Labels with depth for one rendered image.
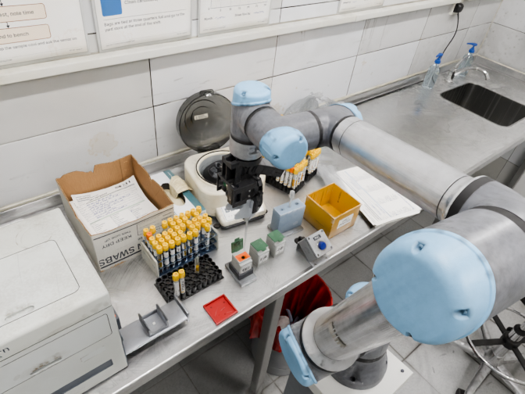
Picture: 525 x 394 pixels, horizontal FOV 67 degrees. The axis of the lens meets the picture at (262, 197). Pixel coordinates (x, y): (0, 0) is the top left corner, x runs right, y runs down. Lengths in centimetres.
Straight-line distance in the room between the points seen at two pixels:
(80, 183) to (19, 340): 66
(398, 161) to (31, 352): 70
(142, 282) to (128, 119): 53
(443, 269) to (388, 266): 6
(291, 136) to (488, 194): 31
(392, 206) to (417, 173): 89
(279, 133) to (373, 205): 85
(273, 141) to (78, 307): 45
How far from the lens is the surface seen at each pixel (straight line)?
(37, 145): 133
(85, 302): 80
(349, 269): 244
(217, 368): 200
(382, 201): 152
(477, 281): 44
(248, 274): 116
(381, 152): 67
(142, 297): 115
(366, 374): 98
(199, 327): 108
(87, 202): 134
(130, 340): 104
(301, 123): 73
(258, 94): 76
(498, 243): 48
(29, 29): 119
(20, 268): 88
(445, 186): 61
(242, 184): 87
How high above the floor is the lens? 181
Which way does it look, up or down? 41 degrees down
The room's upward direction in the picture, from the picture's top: 8 degrees clockwise
